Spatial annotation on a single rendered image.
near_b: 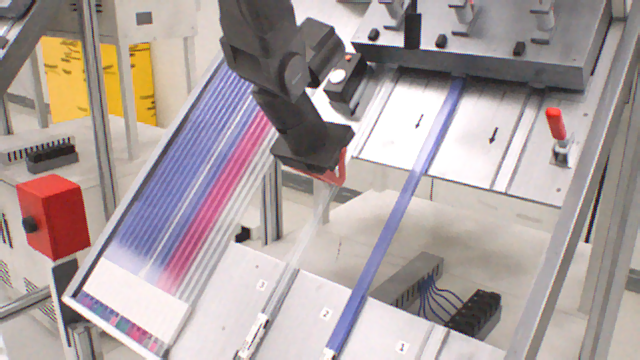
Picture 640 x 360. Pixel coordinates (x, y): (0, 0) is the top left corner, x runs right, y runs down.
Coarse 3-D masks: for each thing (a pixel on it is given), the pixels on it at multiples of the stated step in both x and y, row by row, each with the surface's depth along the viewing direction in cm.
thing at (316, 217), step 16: (384, 80) 84; (384, 96) 84; (368, 112) 82; (368, 128) 82; (352, 144) 81; (352, 160) 80; (336, 176) 79; (336, 192) 79; (320, 208) 77; (304, 240) 76; (288, 272) 74; (272, 288) 74; (272, 304) 73
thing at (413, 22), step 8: (408, 16) 69; (416, 16) 69; (408, 24) 69; (416, 24) 69; (408, 32) 70; (416, 32) 70; (408, 40) 70; (416, 40) 70; (408, 48) 70; (416, 48) 71
